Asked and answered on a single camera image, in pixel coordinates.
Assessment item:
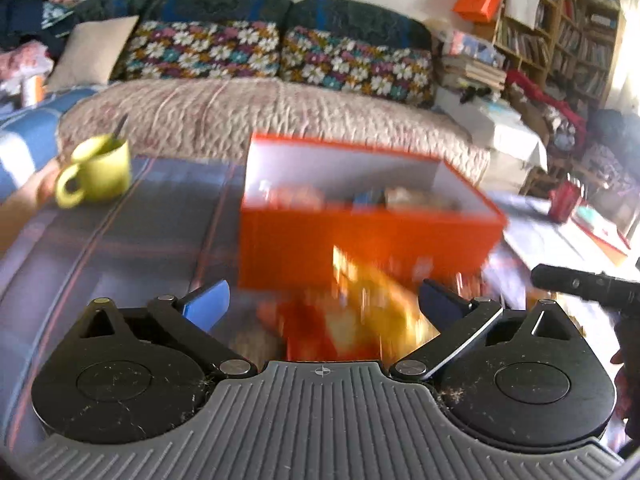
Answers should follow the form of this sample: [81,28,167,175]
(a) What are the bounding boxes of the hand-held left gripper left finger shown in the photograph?
[79,279,258,379]

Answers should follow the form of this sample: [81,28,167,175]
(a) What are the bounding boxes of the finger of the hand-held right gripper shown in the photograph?
[531,264,640,307]

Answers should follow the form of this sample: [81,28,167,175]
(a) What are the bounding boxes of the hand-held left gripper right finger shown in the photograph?
[389,279,582,382]

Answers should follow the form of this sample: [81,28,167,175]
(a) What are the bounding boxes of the yellow snack packet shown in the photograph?
[331,244,441,361]

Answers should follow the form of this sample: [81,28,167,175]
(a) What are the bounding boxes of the orange cardboard box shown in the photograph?
[239,132,508,291]

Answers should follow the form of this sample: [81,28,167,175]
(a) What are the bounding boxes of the white papers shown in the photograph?
[500,195,626,281]

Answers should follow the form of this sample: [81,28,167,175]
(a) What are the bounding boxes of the grey plaid cloth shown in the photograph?
[0,155,640,461]

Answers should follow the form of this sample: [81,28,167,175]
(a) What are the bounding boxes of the red snack packet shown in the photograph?
[257,300,351,362]

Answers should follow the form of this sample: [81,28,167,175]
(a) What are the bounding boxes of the yellow-green mug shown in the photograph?
[55,135,133,209]

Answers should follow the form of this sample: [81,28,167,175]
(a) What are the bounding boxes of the white box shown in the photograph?
[435,87,548,171]

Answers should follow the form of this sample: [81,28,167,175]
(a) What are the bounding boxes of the red cloth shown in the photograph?
[507,70,586,133]

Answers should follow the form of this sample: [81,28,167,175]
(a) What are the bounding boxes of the beige quilted cover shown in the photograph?
[59,77,491,186]

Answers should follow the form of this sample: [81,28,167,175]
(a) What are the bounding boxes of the stack of books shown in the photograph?
[440,30,508,92]

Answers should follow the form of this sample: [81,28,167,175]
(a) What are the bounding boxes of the wooden bookshelf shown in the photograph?
[492,0,626,111]

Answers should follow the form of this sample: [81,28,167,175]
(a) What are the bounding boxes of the floral cushion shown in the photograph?
[122,21,281,81]
[280,27,435,106]

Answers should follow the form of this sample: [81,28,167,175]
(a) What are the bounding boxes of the blue checked blanket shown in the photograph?
[0,85,108,201]

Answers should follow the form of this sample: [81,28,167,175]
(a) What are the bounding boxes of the beige pillow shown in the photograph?
[46,15,140,92]

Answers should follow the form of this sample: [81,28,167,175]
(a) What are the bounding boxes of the dark blue patterned sofa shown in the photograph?
[59,0,493,186]

